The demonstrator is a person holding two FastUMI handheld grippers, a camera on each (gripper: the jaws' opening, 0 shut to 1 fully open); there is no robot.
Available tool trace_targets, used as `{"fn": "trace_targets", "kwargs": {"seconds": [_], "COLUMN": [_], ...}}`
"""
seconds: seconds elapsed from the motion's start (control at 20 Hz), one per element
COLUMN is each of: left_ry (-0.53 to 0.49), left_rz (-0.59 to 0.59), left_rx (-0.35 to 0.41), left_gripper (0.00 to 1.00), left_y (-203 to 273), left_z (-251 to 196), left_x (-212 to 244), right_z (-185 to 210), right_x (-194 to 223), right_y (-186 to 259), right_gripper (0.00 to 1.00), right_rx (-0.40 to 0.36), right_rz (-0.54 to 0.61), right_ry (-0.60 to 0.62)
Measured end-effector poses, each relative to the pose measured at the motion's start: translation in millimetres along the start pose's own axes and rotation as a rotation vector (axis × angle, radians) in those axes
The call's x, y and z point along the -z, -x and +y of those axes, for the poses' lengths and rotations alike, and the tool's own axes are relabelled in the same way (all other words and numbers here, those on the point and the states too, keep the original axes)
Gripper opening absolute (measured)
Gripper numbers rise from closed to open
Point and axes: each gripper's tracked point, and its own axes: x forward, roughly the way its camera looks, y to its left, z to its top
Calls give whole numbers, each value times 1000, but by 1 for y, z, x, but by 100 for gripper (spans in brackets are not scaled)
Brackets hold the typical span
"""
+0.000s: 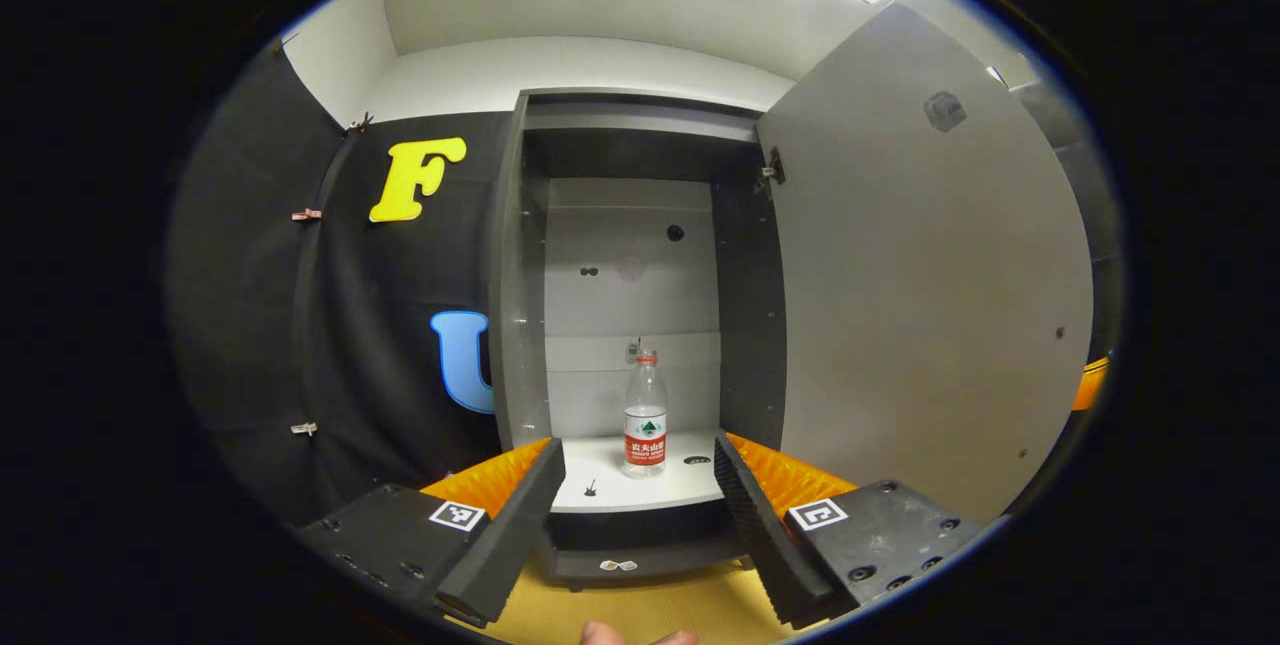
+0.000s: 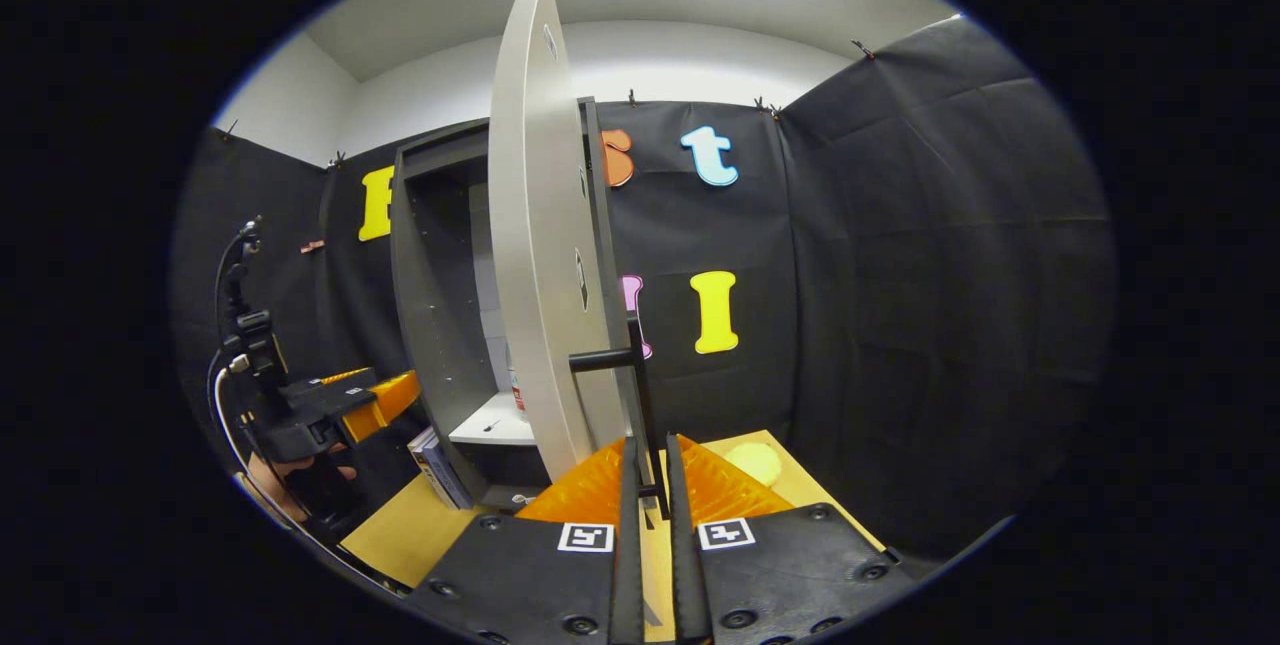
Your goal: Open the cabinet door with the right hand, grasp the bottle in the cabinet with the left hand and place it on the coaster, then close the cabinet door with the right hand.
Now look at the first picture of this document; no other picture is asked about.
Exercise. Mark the beige cabinet door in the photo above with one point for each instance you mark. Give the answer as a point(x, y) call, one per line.
point(920, 275)

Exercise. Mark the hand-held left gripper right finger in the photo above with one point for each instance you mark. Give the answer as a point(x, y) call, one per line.
point(765, 535)

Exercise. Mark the grey cabinet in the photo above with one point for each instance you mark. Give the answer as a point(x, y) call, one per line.
point(630, 265)

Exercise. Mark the clear plastic water bottle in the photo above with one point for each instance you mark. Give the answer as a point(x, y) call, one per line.
point(645, 425)

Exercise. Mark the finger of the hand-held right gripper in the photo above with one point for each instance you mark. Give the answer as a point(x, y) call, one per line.
point(1090, 385)

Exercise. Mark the silver cloth clip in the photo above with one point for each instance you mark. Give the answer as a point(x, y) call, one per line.
point(303, 428)

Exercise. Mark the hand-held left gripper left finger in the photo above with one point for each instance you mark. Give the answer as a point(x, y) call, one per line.
point(505, 545)

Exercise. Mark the red cloth clip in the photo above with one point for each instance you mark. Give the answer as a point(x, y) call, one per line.
point(306, 215)

